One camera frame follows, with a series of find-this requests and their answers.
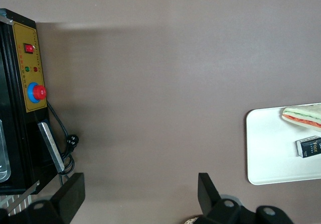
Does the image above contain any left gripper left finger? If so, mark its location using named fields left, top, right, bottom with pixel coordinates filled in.
left=25, top=173, right=85, bottom=224

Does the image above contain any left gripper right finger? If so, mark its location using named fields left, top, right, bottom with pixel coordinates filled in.
left=198, top=173, right=251, bottom=224

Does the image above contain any beige serving tray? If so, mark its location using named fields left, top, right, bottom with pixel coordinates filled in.
left=245, top=105, right=321, bottom=186

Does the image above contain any small black snack box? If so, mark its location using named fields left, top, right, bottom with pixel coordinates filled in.
left=295, top=135, right=321, bottom=158

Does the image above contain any wrapped triangle sandwich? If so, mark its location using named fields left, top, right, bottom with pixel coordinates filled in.
left=282, top=102, right=321, bottom=134

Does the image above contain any black sealing machine yellow panel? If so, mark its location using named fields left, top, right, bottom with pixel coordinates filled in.
left=0, top=8, right=66, bottom=211

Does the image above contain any white wire basket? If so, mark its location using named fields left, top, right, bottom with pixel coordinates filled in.
left=0, top=193, right=32, bottom=216

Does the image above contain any black power cable with plug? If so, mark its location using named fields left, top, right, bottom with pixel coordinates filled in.
left=47, top=100, right=77, bottom=184

